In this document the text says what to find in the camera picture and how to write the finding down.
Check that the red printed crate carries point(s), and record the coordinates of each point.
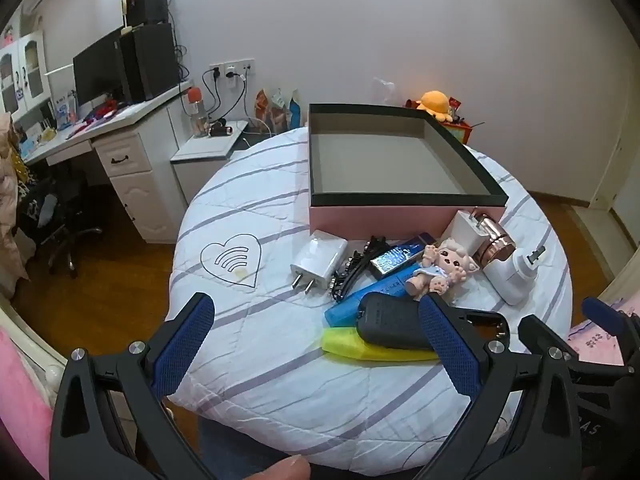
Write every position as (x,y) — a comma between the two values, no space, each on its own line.
(457,132)

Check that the pale-haired doll figure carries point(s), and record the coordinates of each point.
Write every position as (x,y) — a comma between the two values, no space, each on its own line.
(450,265)

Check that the small black gadget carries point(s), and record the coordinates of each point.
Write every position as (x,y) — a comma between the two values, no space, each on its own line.
(221,129)

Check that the blue plastic tube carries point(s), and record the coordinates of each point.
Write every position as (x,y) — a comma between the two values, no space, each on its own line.
(345,310)

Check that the white nightstand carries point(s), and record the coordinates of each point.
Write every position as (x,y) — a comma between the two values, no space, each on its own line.
(205,160)

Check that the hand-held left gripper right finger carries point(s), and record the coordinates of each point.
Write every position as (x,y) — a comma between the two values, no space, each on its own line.
(450,347)

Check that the rose gold jar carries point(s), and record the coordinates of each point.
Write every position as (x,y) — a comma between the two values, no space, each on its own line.
(495,245)

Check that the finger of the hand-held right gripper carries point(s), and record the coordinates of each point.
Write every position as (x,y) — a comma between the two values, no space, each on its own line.
(542,335)
(605,316)

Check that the colourful snack bags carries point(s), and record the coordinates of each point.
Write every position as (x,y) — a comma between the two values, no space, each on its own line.
(275,110)

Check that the pink box with dark rim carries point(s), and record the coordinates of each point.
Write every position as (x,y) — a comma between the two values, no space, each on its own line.
(370,160)

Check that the orange octopus plush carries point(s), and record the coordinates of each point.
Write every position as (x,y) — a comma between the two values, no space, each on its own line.
(435,102)

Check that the bottle with orange cap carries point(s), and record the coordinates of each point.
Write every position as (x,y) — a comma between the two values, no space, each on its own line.
(196,112)

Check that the pink bed cover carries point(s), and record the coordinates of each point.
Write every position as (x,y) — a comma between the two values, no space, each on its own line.
(20,410)

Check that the small black box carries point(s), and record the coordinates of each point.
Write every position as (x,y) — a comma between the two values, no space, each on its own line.
(147,6)

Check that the white wall socket strip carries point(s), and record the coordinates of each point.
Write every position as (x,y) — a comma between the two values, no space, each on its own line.
(232,69)

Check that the white plastic bag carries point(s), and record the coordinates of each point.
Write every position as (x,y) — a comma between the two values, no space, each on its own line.
(507,275)

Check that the blue glittery packet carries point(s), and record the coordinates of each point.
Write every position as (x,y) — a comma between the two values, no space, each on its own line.
(395,259)

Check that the clear plastic bag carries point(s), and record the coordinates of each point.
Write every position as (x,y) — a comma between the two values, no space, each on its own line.
(386,89)

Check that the black computer monitor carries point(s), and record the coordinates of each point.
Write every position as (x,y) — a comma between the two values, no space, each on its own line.
(97,72)

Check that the white wall charger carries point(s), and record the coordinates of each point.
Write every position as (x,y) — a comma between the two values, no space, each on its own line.
(320,256)

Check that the white desk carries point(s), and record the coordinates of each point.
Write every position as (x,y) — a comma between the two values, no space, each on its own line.
(135,160)

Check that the white glass-door cabinet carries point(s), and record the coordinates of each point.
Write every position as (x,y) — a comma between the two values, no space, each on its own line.
(22,72)

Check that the black toothed hair clip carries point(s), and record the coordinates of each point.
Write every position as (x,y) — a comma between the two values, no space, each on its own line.
(377,246)
(347,275)

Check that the black office chair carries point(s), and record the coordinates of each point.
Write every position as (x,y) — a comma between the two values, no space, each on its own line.
(60,220)

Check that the pink printed sheet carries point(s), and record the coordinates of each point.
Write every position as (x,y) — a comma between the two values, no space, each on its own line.
(592,342)

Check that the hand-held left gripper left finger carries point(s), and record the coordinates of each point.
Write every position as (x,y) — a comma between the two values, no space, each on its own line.
(182,347)

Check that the white cube adapter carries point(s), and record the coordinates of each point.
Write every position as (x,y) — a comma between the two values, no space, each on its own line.
(462,232)

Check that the person's left hand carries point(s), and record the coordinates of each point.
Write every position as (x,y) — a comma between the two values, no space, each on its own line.
(282,469)

